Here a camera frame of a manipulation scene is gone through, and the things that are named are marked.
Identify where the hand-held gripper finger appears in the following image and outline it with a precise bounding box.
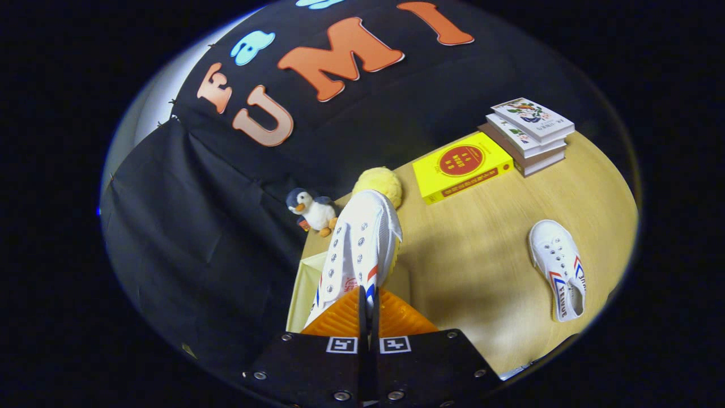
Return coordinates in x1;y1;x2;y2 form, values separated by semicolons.
244;285;368;408
371;289;502;408

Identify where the cream fabric storage box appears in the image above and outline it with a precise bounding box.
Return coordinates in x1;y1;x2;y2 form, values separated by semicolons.
286;252;411;335

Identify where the white canvas shoe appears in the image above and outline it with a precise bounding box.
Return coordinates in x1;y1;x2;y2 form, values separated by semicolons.
528;219;587;323
304;189;403;329

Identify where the plush penguin toy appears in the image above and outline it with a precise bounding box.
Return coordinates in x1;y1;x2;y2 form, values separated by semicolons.
285;188;340;237

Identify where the yellow fluffy plush ball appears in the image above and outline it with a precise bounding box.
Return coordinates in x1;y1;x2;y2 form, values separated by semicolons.
352;167;403;209

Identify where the yellow book with red circle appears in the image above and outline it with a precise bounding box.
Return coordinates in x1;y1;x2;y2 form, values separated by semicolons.
412;131;515;205

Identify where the brown cover book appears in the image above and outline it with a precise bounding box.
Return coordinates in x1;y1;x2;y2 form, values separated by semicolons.
477;124;566;177

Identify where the white cover book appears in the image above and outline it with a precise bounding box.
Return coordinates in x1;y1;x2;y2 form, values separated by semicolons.
485;113;568;159

